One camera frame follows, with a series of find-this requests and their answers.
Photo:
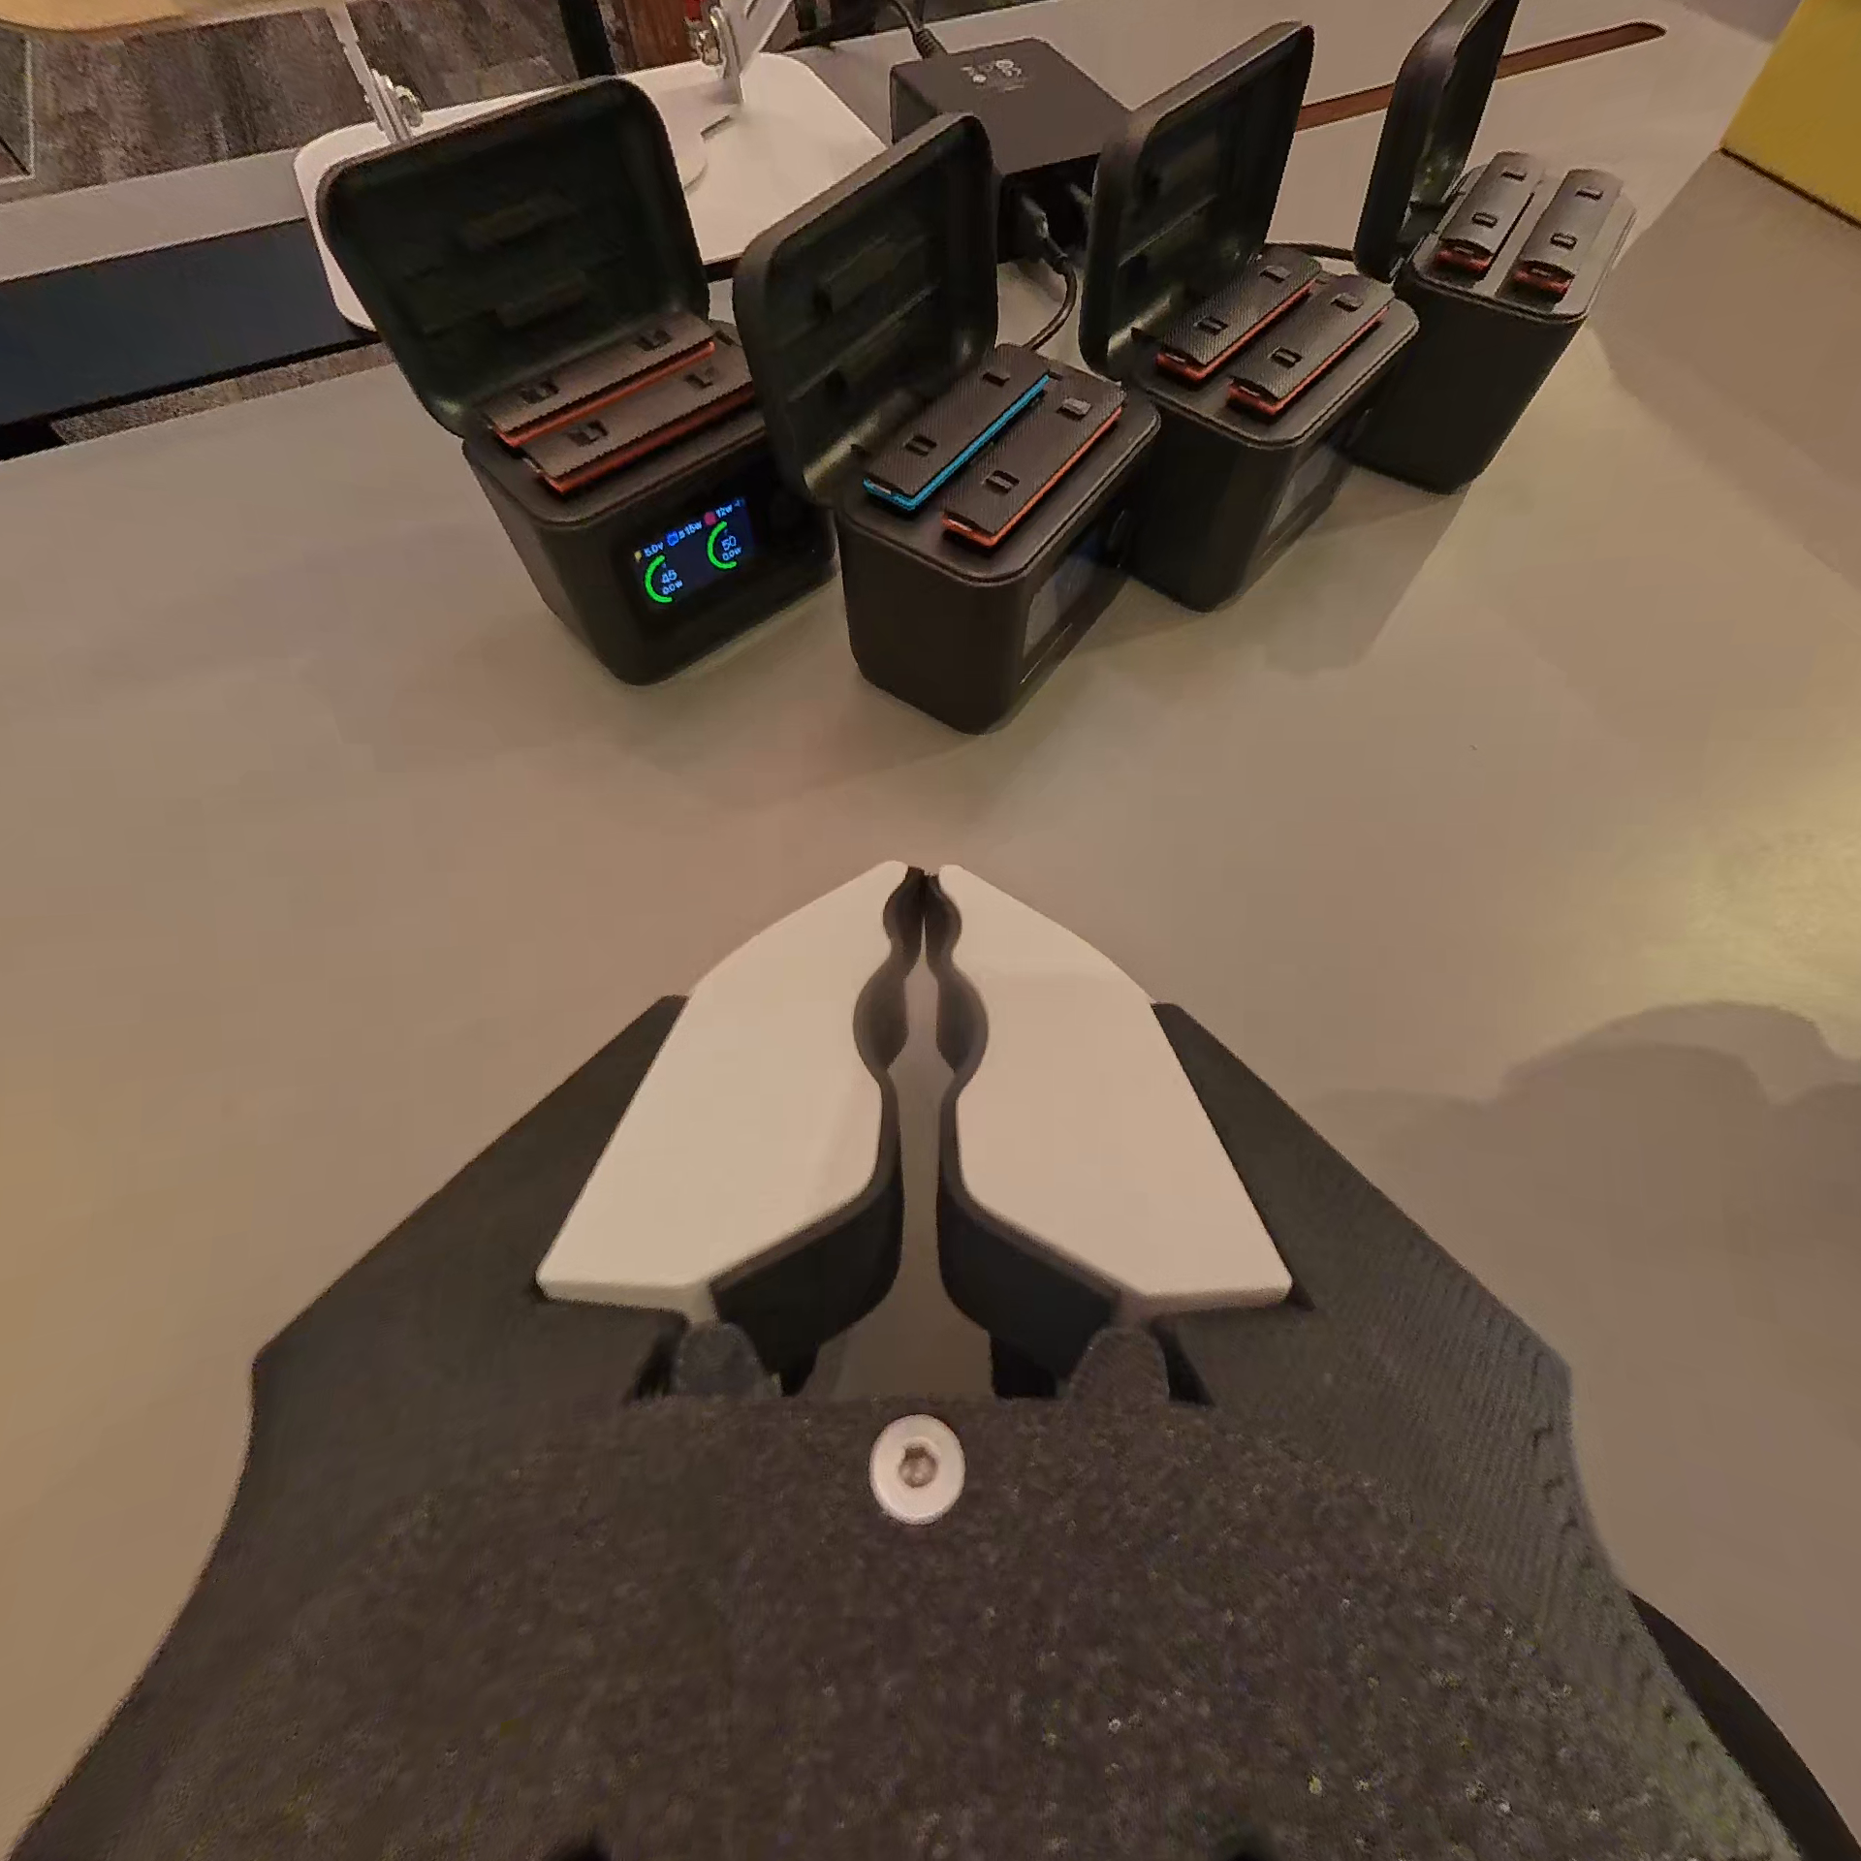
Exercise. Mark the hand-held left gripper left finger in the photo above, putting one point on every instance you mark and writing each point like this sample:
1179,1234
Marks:
728,1136

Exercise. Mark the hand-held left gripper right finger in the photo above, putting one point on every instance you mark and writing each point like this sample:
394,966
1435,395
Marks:
1107,1148

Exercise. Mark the dark grey battery charging case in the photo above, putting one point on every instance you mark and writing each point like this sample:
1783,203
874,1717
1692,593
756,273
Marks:
1455,392
945,642
568,581
1221,509

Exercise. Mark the black battery blue trim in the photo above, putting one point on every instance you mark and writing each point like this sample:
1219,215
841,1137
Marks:
961,438

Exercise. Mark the dark blue mat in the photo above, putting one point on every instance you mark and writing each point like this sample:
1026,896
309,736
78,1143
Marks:
144,341

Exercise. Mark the white table mat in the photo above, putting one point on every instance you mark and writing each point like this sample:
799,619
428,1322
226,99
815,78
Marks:
786,145

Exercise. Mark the dark grey multiport power adapter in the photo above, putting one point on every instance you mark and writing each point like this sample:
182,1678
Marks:
1005,103

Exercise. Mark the black metal stand leg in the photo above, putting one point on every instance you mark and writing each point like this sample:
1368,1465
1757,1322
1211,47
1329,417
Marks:
581,29

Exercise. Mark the yellow plastic bin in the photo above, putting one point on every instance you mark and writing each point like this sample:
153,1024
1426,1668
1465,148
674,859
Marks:
1805,103

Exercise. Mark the wooden display board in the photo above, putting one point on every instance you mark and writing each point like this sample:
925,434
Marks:
144,9

